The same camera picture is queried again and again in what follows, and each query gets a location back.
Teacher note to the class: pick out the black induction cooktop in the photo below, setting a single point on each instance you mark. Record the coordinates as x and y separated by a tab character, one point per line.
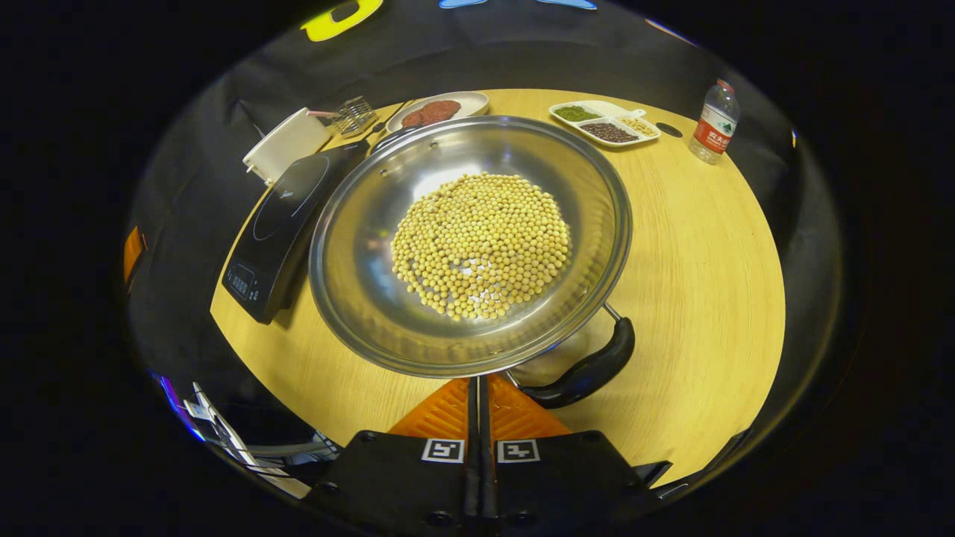
280	224

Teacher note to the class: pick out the black chair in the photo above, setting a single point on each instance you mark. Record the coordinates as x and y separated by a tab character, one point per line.
709	462

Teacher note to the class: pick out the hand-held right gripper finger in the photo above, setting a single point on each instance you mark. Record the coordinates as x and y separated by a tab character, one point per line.
472	462
485	462

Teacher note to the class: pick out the white round plate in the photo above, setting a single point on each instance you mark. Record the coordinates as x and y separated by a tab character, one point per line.
474	103

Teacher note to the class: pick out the water bottle with red label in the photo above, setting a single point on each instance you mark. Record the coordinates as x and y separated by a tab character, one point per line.
715	127

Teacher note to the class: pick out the white toaster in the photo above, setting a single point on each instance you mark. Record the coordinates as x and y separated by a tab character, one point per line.
287	145

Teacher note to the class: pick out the pile of green mung beans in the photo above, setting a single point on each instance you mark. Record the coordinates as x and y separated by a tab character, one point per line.
571	113

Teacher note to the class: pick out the small heap of pale beans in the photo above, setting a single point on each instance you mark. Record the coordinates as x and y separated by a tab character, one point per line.
639	126

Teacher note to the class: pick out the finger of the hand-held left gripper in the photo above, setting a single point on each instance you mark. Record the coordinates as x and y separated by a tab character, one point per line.
133	253

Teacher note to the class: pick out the pink straw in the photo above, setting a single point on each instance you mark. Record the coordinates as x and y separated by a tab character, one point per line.
321	114

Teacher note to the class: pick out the white divided dish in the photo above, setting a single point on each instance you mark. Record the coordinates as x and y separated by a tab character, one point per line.
608	108

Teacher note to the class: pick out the brown meat patty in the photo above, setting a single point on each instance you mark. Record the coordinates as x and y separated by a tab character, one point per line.
442	110
412	119

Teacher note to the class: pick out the pile of dark red beans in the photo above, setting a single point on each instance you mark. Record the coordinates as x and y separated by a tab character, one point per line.
609	133

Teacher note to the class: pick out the pile of soybeans in pot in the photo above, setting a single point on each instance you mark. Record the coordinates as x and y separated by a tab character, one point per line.
481	246

